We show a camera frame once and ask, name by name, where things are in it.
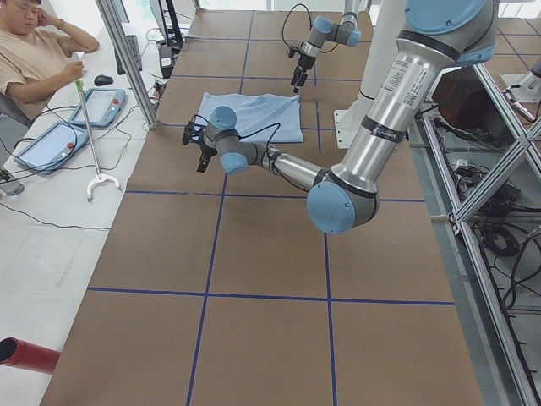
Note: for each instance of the black computer mouse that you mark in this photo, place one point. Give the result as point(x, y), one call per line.
point(101, 80)

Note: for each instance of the aluminium frame rail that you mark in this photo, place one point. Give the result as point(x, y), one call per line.
point(487, 150)

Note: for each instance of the teach pendant far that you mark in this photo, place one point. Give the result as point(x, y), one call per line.
point(103, 105)

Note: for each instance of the aluminium frame post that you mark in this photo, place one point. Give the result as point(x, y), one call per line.
point(115, 30)

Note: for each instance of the teach pendant near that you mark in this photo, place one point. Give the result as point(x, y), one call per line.
point(52, 149)

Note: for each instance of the white reacher grabber tool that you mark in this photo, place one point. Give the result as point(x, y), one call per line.
point(101, 177)

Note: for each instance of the teach pendant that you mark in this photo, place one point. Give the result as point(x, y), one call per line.
point(103, 105)
point(52, 149)

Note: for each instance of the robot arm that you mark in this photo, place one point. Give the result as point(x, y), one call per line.
point(324, 30)
point(413, 42)

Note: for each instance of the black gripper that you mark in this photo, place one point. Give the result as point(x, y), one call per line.
point(206, 150)
point(303, 63)

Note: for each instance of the black keyboard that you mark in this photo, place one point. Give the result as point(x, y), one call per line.
point(133, 47)

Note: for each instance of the red cylinder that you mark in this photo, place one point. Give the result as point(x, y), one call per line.
point(23, 355)

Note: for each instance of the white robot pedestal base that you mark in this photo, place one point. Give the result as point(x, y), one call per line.
point(382, 54)

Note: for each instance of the seated person beige shirt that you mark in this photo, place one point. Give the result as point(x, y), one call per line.
point(36, 54)

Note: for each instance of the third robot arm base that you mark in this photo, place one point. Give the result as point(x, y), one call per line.
point(523, 87)

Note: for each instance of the light blue t-shirt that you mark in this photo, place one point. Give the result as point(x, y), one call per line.
point(259, 111)

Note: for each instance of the black power adapter labelled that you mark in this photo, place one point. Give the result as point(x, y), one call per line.
point(166, 61)

